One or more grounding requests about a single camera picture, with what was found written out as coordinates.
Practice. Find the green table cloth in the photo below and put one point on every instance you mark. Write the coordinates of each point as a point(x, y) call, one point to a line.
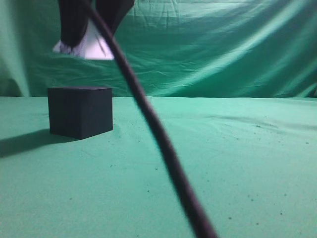
point(252, 163)

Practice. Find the dark purple cube block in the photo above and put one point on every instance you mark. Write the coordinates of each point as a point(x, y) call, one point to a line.
point(80, 112)

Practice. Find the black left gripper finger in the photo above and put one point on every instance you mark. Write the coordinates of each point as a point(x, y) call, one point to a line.
point(73, 21)

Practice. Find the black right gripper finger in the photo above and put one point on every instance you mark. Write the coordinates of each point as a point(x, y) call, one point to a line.
point(113, 12)

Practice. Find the white square pyramid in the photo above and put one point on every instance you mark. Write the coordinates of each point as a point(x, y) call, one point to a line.
point(92, 47)

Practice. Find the green cloth backdrop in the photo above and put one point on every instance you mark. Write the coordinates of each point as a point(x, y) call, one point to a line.
point(178, 48)

